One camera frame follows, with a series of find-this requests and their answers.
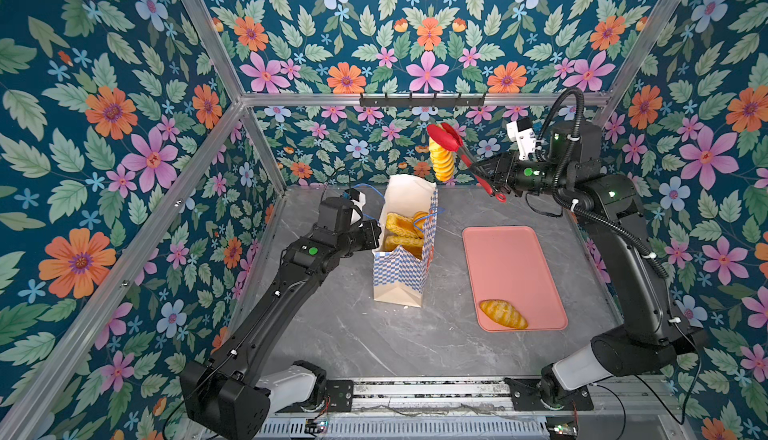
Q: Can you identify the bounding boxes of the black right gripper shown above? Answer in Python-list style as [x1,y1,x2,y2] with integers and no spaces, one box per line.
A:
[469,152,574,202]

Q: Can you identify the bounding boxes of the braided bread roll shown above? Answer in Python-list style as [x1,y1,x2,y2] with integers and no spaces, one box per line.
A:
[385,212,424,238]

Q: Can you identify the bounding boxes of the blue checkered paper bag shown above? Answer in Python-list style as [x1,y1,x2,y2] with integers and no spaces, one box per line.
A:
[373,174,440,307]

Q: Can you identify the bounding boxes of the striped long bread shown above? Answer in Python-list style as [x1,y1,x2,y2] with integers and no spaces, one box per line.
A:
[384,235,424,259]
[428,138,455,182]

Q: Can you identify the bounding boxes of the red metal kitchen tongs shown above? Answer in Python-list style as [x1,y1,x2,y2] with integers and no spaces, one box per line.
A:
[426,122,507,202]

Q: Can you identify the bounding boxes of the golden croissant bread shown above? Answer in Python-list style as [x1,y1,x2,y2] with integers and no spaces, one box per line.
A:
[480,299,529,330]

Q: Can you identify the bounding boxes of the small round bread roll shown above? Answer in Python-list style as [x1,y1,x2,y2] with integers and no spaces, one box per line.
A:
[412,211,430,231]

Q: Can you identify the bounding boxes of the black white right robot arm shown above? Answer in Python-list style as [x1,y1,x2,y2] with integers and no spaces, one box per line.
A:
[472,153,708,409]

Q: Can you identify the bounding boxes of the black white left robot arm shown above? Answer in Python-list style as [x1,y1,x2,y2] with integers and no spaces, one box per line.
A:
[179,219,381,439]

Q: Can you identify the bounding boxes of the pink plastic tray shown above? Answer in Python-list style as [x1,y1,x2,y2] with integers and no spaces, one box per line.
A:
[462,226,568,333]

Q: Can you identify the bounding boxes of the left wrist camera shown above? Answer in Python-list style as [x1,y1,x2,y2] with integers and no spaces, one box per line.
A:
[342,187,366,225]

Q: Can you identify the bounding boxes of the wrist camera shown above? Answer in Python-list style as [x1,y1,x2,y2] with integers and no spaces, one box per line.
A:
[342,187,366,225]
[506,116,537,161]

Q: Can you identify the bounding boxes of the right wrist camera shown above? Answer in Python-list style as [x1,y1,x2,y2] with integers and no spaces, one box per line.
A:
[506,116,537,161]

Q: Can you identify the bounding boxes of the black wall hook rail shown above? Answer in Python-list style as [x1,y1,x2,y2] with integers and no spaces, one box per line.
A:
[358,92,486,110]

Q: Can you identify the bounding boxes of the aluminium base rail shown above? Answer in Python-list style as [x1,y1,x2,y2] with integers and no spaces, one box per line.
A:
[257,375,696,439]

